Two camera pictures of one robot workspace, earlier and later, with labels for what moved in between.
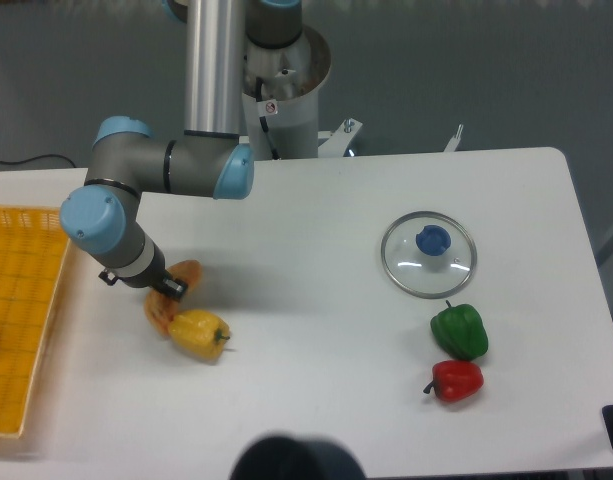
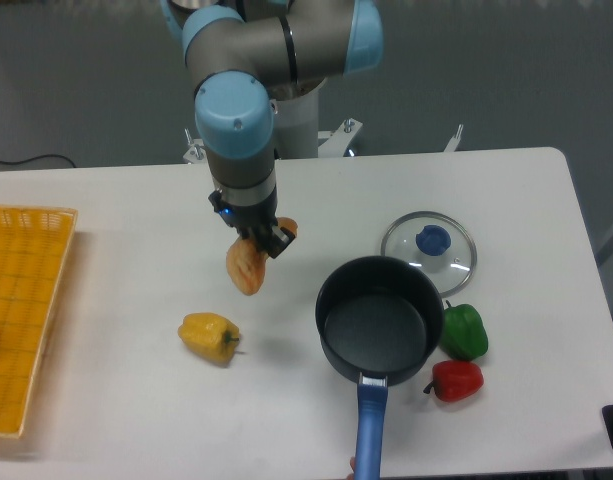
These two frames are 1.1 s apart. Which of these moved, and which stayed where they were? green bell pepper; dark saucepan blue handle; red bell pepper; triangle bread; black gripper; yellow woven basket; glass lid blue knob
Moved: dark saucepan blue handle; triangle bread; black gripper
Stayed: green bell pepper; glass lid blue knob; yellow woven basket; red bell pepper
